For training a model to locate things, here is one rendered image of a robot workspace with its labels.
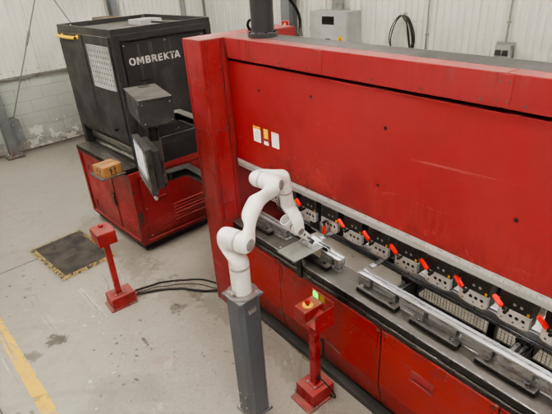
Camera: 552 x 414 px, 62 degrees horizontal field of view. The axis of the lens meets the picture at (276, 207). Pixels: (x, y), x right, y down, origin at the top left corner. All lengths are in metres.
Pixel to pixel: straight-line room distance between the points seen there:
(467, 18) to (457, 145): 4.83
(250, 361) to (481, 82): 2.04
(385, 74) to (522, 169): 0.76
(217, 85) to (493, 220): 2.08
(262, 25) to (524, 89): 1.79
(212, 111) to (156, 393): 2.10
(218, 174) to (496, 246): 2.11
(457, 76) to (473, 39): 4.81
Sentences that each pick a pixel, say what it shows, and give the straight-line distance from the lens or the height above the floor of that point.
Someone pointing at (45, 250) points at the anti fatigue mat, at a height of 0.01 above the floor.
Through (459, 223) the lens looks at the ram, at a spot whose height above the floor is 1.59.
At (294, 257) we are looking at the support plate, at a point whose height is 1.00.
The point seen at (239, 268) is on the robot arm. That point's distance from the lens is 2.64.
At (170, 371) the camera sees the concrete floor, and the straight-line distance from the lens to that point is 3.86.
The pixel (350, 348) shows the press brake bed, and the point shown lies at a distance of 3.25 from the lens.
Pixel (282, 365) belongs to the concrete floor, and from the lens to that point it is 3.75.
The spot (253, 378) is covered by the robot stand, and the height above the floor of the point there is 0.38.
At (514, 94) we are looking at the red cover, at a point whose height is 2.22.
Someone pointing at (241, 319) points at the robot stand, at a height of 0.87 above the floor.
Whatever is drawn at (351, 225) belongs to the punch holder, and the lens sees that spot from 2.85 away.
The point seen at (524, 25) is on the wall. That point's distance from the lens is 6.70.
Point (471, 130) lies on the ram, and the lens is 2.18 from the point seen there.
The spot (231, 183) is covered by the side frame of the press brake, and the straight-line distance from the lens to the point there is 3.70.
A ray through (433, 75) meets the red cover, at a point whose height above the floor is 2.25.
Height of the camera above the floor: 2.71
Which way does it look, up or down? 27 degrees down
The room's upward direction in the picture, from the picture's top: 4 degrees counter-clockwise
